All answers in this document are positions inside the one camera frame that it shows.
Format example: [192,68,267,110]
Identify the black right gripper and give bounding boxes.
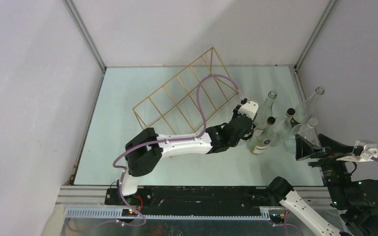
[293,132,353,205]

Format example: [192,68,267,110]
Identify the squat clear glass bottle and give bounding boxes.
[282,118,318,154]

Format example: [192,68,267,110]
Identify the clear bottle black cap white label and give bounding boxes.
[247,117,276,155]

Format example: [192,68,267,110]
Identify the clear bottle black gold label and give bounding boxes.
[253,90,277,130]

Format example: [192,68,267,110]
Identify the clear bottle black cap front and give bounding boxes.
[270,108,296,147]

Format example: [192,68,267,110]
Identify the greenish bottle black label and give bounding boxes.
[290,86,325,128]

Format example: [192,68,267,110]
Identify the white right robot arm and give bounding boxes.
[266,134,378,236]

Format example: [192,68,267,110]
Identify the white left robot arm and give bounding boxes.
[117,115,253,205]

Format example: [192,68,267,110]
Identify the right circuit board with leds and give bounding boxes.
[269,212,289,224]

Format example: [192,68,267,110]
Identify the circuit board with leds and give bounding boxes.
[269,212,289,224]
[121,208,139,217]

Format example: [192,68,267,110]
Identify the left circuit board with leds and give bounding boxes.
[121,208,139,217]

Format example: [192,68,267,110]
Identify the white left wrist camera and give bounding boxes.
[235,98,259,120]

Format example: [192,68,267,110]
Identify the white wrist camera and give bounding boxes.
[235,98,259,120]
[338,140,378,163]

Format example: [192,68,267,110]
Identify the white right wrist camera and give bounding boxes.
[338,140,378,163]

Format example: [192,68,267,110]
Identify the gold wire wine rack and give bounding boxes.
[132,47,239,135]

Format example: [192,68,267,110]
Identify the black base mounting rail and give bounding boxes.
[105,185,299,218]

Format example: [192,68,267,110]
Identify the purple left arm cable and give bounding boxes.
[112,74,242,216]

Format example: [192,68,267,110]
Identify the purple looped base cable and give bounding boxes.
[65,208,147,233]

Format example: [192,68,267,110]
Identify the aluminium frame profile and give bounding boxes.
[62,0,107,73]

